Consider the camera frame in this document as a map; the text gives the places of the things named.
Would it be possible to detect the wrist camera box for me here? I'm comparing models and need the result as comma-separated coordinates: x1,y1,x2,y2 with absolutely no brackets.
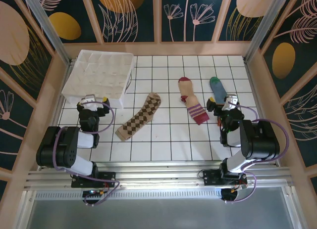
81,94,99,111
223,94,239,111

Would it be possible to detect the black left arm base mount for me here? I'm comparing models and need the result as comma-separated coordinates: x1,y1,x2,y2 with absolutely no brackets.
71,171,116,189

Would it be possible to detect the beige sock with maroon toe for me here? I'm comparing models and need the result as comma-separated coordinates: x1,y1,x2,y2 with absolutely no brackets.
178,77,210,126

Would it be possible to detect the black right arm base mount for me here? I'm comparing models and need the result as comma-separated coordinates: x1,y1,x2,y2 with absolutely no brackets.
202,169,248,187

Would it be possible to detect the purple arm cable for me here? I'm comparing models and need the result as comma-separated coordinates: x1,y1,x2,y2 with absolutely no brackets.
229,102,290,204
53,101,122,207

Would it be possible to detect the grey metal panel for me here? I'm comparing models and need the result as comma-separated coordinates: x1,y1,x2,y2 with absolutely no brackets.
24,186,298,229

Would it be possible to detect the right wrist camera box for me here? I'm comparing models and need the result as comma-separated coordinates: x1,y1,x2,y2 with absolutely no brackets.
223,94,239,111

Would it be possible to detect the aluminium frame rail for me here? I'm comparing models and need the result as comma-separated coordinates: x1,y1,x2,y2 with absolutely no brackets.
24,161,294,190

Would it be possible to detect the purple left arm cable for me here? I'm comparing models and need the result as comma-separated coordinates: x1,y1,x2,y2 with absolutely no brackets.
53,101,122,207

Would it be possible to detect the black electronics box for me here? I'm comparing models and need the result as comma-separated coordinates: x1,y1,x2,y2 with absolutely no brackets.
221,184,248,202
82,188,109,199

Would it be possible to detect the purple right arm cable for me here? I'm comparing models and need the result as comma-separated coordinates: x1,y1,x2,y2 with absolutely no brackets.
229,102,290,204

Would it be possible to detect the grey sock with green toe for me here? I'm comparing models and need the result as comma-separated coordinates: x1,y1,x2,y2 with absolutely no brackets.
209,76,230,105

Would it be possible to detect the brown argyle sock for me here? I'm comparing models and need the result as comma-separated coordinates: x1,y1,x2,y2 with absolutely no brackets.
115,92,163,141

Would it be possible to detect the aluminium corner post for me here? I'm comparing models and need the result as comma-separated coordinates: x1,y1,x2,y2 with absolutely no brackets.
244,0,295,63
21,0,73,66

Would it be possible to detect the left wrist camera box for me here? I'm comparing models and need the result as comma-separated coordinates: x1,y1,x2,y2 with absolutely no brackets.
81,94,99,111

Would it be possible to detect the white divided organizer box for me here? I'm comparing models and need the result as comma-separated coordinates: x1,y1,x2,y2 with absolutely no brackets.
61,49,134,110

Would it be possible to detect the perforated metal strip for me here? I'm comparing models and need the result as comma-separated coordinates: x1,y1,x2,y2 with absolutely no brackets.
34,191,223,200

